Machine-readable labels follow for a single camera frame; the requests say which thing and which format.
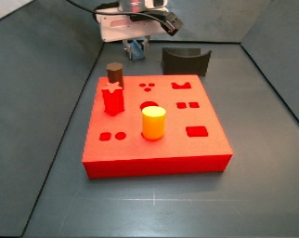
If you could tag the black curved fixture block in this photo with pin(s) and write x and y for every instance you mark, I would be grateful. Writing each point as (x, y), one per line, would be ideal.
(185, 61)

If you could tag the red foam hole board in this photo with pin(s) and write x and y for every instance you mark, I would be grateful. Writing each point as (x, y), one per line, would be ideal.
(193, 145)

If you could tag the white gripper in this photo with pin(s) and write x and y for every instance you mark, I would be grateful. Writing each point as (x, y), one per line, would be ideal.
(119, 27)

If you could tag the red star prism peg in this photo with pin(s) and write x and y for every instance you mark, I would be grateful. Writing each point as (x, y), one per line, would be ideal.
(113, 98)

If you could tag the brown hexagonal peg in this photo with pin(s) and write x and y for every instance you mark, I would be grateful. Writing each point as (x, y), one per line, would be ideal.
(114, 73)

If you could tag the yellow cylinder peg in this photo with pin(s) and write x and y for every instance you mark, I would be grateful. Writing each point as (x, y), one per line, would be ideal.
(153, 122)

